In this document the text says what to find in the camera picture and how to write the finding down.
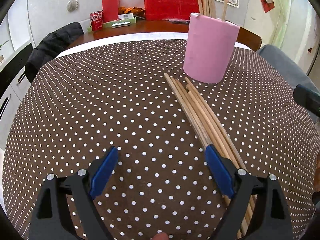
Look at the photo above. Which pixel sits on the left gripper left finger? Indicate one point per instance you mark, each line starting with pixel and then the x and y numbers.
pixel 51 217

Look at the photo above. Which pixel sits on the operator hand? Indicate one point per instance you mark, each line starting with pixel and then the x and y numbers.
pixel 160 236

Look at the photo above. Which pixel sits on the brown wooden chair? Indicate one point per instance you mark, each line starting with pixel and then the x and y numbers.
pixel 250 39

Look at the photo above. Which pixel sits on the red diamond door decoration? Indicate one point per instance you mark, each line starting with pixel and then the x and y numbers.
pixel 267 5

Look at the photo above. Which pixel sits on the pink cylindrical cup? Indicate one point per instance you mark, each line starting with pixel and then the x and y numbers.
pixel 209 48

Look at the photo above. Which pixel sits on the brown polka dot tablecloth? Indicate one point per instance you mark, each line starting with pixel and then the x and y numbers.
pixel 81 104

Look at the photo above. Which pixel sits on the white black sideboard cabinet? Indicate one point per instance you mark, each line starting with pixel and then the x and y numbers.
pixel 14 86

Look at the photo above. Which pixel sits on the red gift bag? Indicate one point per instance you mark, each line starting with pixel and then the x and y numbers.
pixel 157 10

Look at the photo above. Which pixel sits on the black jacket on chair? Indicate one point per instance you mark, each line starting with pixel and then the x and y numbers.
pixel 51 46

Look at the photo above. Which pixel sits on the green tray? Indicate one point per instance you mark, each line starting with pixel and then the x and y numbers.
pixel 125 21

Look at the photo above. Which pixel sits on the red soda can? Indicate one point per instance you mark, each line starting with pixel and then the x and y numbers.
pixel 96 19

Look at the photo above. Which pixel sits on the hanging round brush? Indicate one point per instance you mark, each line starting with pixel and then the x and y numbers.
pixel 72 5

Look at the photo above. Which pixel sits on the small red box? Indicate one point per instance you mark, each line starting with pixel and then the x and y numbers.
pixel 110 10

